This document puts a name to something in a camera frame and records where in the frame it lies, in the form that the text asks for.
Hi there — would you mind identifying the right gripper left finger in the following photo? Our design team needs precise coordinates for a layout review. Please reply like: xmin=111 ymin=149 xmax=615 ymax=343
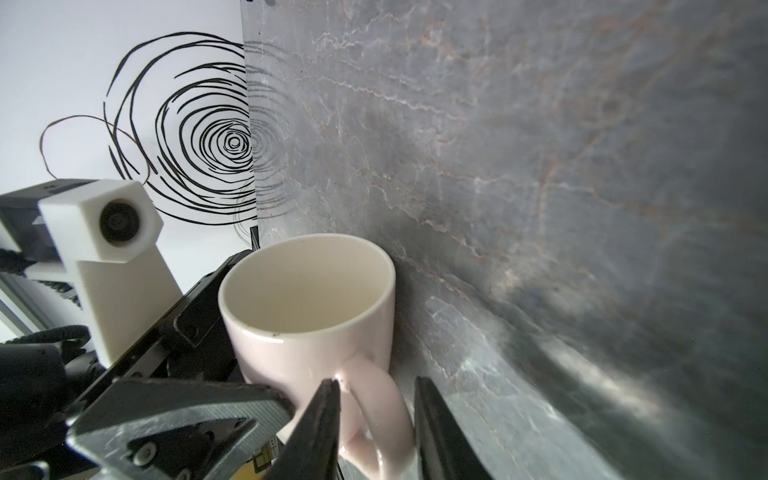
xmin=265 ymin=379 xmax=341 ymax=480

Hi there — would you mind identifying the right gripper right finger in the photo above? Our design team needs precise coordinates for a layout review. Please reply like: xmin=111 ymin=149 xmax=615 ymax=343
xmin=414 ymin=377 xmax=492 ymax=480

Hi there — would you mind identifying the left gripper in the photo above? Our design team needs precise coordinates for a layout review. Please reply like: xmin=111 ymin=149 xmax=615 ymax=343
xmin=1 ymin=257 xmax=295 ymax=479

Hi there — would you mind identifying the pink mug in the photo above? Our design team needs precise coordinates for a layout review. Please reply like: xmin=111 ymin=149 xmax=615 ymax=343
xmin=218 ymin=233 xmax=415 ymax=479

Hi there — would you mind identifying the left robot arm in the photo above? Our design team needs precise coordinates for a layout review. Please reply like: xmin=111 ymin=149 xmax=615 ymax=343
xmin=1 ymin=179 xmax=294 ymax=479

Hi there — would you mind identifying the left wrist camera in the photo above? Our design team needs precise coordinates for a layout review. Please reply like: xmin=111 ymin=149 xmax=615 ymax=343
xmin=38 ymin=180 xmax=182 ymax=367

